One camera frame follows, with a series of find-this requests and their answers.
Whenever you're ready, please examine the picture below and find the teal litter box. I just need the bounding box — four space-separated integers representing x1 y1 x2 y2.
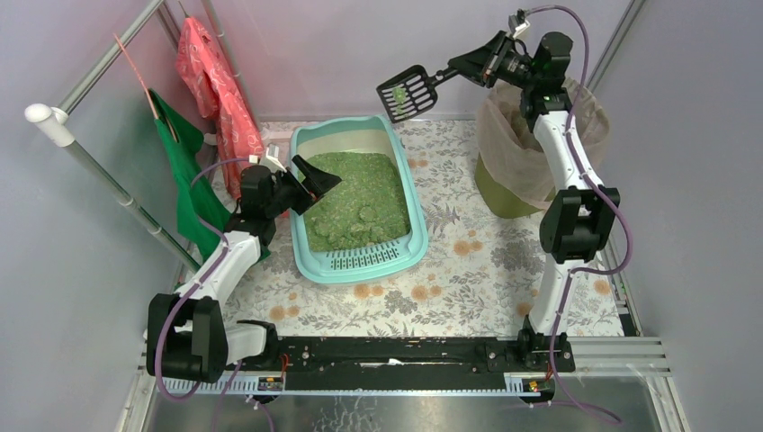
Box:
290 115 428 285

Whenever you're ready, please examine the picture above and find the black litter scoop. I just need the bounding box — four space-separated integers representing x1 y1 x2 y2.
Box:
376 65 458 123

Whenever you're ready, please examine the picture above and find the bin with plastic liner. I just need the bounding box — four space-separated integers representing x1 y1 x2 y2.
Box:
474 82 610 219

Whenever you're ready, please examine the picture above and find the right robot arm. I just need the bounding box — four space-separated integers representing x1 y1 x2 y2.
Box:
448 31 620 365

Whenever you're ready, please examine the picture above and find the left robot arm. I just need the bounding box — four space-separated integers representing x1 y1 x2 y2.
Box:
146 156 342 383

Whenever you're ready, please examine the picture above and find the green cat litter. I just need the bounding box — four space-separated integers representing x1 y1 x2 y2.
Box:
303 152 410 252

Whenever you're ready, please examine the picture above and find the green cloth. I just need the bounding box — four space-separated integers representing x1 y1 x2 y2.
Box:
148 89 273 264

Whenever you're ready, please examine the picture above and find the pink patterned cloth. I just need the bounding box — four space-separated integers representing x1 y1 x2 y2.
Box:
175 17 289 165

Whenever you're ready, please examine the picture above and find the floral mat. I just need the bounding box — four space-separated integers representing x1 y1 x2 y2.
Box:
169 119 624 338

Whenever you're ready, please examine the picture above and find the pink hanger rod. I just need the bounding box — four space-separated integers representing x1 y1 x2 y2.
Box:
112 34 161 121

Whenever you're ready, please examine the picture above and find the white capped metal pole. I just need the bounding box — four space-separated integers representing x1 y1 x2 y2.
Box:
24 103 200 270

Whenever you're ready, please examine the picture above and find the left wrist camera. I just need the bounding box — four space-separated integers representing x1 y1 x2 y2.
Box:
248 144 288 174

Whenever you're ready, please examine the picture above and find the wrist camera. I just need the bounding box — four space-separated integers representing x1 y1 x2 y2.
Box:
507 9 531 41
248 144 288 174

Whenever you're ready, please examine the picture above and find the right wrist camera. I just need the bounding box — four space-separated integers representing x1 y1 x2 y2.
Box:
507 9 531 41

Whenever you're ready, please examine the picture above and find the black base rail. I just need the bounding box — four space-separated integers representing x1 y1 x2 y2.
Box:
242 337 575 392

